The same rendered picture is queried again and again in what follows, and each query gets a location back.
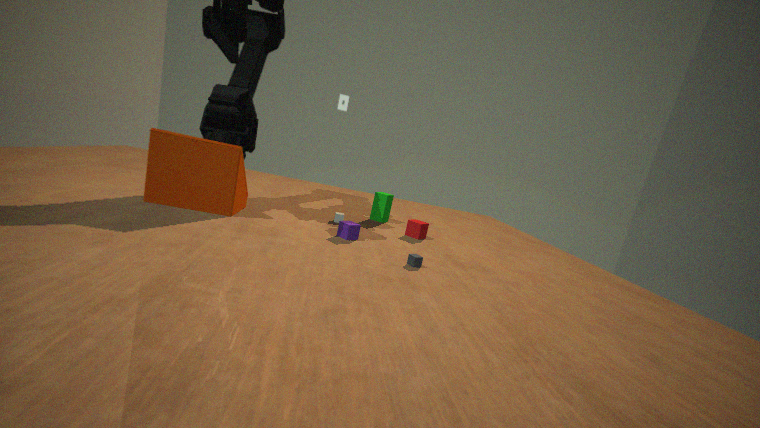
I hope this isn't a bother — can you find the purple cube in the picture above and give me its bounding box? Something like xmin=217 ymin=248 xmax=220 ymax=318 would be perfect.
xmin=337 ymin=221 xmax=361 ymax=240

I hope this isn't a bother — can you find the green block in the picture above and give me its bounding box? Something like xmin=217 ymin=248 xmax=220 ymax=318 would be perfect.
xmin=370 ymin=206 xmax=391 ymax=223
xmin=372 ymin=192 xmax=394 ymax=209

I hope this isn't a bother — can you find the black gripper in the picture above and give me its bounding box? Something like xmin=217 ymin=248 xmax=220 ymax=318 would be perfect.
xmin=202 ymin=0 xmax=247 ymax=63

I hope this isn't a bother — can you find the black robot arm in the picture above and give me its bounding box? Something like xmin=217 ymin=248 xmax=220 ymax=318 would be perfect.
xmin=200 ymin=0 xmax=285 ymax=160

